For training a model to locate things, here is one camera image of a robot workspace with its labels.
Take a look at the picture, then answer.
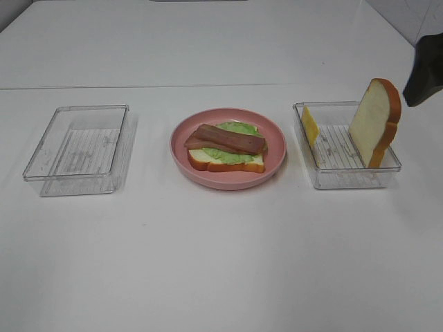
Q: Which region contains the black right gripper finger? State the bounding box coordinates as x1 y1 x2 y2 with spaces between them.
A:
403 33 442 107

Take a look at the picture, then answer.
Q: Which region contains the bread slice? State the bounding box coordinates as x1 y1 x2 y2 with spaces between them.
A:
184 133 265 173
348 78 401 168

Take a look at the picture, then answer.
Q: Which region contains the yellow cheese slice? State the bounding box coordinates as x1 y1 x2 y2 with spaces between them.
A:
301 106 319 148

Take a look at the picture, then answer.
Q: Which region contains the green lettuce leaf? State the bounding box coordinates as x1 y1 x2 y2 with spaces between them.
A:
201 122 264 165

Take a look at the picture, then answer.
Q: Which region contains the long bacon strip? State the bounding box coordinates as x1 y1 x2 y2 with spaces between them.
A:
184 133 244 154

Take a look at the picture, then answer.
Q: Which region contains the right clear plastic tray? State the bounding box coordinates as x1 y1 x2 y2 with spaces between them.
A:
293 101 401 190

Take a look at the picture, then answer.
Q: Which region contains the clear plastic tray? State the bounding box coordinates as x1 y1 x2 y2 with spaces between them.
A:
22 104 138 197
293 101 401 190

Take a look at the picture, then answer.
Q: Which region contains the pink round plate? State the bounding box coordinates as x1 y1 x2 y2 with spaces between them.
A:
170 108 287 190

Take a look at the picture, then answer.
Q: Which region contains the left clear plastic tray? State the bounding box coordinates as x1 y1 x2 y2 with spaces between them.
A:
22 104 138 197

